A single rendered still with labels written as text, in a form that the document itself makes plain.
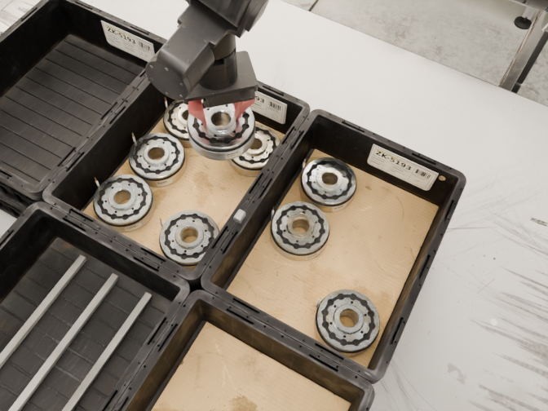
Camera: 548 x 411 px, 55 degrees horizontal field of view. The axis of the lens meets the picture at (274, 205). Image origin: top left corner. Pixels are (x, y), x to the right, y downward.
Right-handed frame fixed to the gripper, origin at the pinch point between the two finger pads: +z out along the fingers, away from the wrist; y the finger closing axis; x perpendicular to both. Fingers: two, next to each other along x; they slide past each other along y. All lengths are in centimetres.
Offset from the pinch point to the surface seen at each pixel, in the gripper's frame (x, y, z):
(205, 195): -0.4, -4.2, 21.9
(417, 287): -29.4, 23.3, 12.2
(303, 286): -21.9, 8.3, 21.9
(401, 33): 111, 101, 109
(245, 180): 1.0, 3.7, 22.1
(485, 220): -13, 53, 36
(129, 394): -34.0, -20.6, 11.0
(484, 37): 100, 138, 110
